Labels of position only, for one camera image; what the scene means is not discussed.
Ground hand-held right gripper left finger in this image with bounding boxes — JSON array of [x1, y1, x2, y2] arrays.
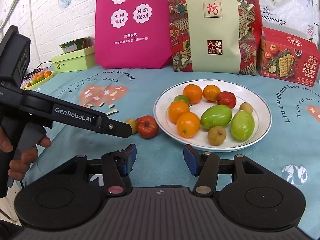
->
[[54, 144, 137, 197]]

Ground light green box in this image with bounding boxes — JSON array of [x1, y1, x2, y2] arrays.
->
[[51, 46, 96, 73]]

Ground white floral bag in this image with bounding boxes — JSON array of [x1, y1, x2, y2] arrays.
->
[[252, 0, 320, 43]]

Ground pile of small fruits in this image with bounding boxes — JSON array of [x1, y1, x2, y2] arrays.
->
[[26, 71, 52, 87]]

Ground teal printed tablecloth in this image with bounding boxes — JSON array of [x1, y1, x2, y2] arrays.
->
[[20, 64, 320, 200]]

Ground small green citrus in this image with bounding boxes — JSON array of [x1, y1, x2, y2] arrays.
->
[[174, 95, 190, 105]]

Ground white plate with dark rim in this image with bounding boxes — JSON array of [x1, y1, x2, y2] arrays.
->
[[153, 79, 272, 152]]

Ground red and green gift bag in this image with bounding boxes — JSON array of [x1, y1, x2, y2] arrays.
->
[[165, 0, 263, 76]]

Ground pink tote bag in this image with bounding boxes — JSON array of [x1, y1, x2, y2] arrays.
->
[[95, 0, 173, 70]]

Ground large green jujube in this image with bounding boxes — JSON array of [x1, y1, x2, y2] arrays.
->
[[200, 104, 233, 130], [230, 110, 255, 141]]

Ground red wax apple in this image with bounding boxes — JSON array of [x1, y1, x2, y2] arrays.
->
[[216, 91, 237, 109], [136, 115, 159, 139]]

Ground black cable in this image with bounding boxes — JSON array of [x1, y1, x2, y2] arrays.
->
[[27, 61, 53, 79]]

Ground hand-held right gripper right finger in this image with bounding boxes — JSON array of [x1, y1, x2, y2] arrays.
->
[[183, 144, 269, 195]]

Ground red cracker box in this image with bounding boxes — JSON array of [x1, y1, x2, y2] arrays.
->
[[257, 26, 320, 88]]

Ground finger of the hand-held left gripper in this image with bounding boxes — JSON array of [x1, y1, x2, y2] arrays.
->
[[94, 116, 132, 139]]

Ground green patterned bowl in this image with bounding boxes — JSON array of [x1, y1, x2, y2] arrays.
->
[[59, 37, 92, 53]]

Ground orange mandarin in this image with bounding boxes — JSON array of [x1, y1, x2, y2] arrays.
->
[[176, 112, 201, 138], [183, 84, 203, 104], [203, 85, 221, 102], [168, 101, 190, 124]]

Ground person's left hand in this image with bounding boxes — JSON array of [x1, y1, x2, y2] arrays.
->
[[0, 124, 52, 181]]

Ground yellow tray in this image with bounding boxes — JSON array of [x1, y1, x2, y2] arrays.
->
[[24, 70, 55, 90]]

